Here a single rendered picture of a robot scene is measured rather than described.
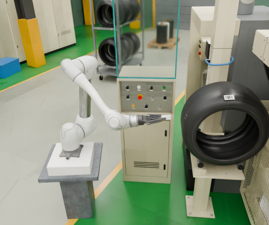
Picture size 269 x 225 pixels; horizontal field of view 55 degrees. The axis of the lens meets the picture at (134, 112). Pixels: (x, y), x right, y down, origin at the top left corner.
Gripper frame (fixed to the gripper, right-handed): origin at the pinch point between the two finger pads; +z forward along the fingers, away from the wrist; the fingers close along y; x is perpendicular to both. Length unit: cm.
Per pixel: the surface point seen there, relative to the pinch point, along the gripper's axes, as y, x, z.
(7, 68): 398, 44, -387
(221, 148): 11, 39, 38
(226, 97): -10.5, -15.9, 39.1
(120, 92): 69, 6, -45
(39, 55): 475, 42, -339
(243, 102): -12, -11, 48
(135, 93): 69, 8, -31
